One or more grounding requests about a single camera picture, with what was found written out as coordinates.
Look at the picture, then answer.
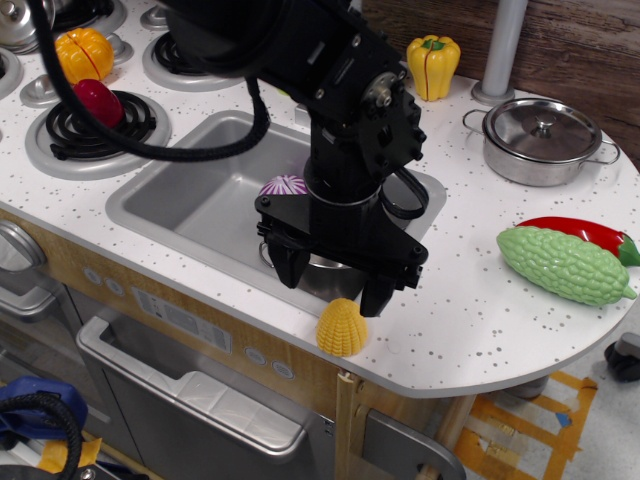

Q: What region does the yellow toy bell pepper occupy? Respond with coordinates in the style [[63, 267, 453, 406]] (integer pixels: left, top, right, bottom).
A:
[[406, 35, 461, 102]]

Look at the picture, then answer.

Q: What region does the orange toy pumpkin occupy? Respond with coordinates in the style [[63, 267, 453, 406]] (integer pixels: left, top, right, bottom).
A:
[[54, 28, 115, 85]]

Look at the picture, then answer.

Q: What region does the front black stove burner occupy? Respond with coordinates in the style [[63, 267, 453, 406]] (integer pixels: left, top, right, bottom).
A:
[[25, 91, 171, 180]]

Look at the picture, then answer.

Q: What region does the black stove burner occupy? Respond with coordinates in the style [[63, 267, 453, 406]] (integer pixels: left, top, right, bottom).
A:
[[142, 32, 243, 93], [25, 91, 171, 180]]

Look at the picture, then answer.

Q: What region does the grey vertical pole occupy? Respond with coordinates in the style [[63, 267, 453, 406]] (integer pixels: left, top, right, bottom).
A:
[[471, 0, 529, 106]]

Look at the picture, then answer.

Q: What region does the yellow toy corn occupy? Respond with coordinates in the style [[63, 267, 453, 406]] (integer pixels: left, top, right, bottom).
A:
[[316, 298, 368, 357]]

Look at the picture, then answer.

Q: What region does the lidded steel pot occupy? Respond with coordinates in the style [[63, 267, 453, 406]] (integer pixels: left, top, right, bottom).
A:
[[462, 97, 621, 187]]

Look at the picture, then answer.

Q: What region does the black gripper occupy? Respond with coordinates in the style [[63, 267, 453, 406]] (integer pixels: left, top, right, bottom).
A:
[[255, 194, 428, 318]]

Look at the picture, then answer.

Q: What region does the red toy fruit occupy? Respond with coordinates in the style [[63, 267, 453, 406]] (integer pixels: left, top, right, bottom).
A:
[[72, 79, 125, 128]]

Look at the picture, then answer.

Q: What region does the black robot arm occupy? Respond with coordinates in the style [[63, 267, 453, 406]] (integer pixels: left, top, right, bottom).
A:
[[165, 1, 428, 317]]

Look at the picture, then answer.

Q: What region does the black caster wheel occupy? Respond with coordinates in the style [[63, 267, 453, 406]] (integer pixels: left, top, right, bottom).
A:
[[604, 332, 639, 382]]

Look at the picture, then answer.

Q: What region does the green toy bitter gourd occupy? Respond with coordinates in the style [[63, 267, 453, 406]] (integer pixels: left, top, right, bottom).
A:
[[496, 226, 637, 306]]

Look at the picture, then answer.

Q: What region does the grey stove knob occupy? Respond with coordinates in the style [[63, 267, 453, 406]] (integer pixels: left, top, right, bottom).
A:
[[19, 74, 60, 108]]

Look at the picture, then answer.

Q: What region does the silver pot lid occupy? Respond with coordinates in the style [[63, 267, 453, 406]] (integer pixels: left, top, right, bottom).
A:
[[1, 0, 39, 55]]

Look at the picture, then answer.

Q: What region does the red toy chili pepper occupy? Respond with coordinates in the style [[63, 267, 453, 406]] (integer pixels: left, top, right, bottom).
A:
[[519, 216, 639, 267]]

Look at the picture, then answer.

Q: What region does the steel pot in sink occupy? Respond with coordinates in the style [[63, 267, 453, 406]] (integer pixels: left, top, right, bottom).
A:
[[249, 242, 366, 310]]

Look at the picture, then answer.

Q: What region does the rear black stove burner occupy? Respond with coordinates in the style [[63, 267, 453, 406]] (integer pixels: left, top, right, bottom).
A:
[[142, 32, 243, 93]]

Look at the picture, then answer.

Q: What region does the grey dishwasher door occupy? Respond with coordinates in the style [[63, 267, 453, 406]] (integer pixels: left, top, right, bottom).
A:
[[76, 316, 334, 479]]

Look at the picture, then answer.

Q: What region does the purple white striped toy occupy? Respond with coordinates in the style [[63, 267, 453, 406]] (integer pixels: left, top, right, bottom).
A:
[[259, 174, 307, 195]]

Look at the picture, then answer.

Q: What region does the blue clamp tool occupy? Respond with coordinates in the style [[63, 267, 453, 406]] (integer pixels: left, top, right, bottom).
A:
[[1, 376, 88, 443]]

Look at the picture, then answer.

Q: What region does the black braided cable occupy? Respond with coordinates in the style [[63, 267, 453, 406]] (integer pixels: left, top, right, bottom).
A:
[[27, 0, 274, 162]]

